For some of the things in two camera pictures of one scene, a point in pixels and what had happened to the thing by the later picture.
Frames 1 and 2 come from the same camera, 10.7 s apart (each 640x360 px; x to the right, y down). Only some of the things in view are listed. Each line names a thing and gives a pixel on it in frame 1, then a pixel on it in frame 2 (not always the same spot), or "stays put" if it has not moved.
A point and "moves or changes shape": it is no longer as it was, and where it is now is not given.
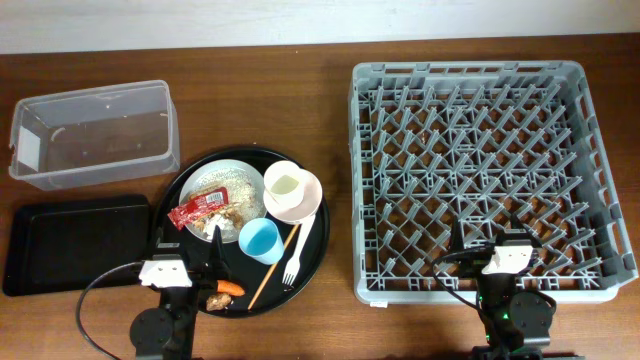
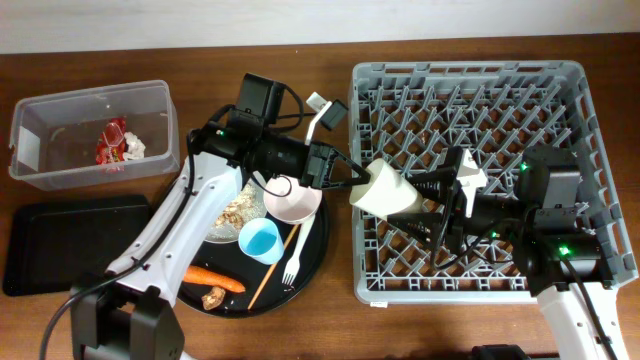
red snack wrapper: x=200 y=204 moves or changes shape
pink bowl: x=306 y=209 stays put
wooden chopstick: x=272 y=270 stays put
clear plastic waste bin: x=67 y=138 stays put
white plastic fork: x=292 y=268 stays put
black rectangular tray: x=61 y=246 stays put
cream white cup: x=284 y=184 -> x=383 y=189
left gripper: x=205 y=283 -> x=317 y=170
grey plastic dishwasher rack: x=488 y=142 stays put
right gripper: x=473 y=261 -> x=456 y=215
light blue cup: x=261 y=240 stays put
